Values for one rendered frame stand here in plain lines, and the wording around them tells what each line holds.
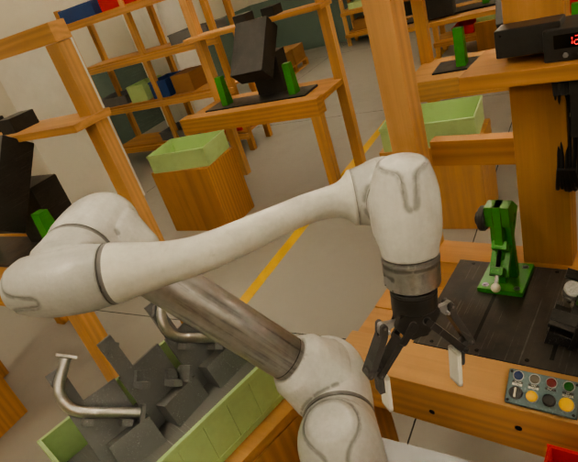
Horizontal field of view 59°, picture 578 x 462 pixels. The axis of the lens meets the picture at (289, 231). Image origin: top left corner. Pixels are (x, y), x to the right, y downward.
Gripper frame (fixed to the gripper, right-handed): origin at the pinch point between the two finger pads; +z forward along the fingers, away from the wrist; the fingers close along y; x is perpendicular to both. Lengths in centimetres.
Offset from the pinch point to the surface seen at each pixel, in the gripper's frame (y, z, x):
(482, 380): -29.6, 26.4, -24.9
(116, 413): 61, 29, -63
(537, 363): -44, 25, -22
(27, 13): 147, -159, -803
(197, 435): 41, 32, -48
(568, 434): -37.5, 30.8, -5.7
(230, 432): 32, 38, -52
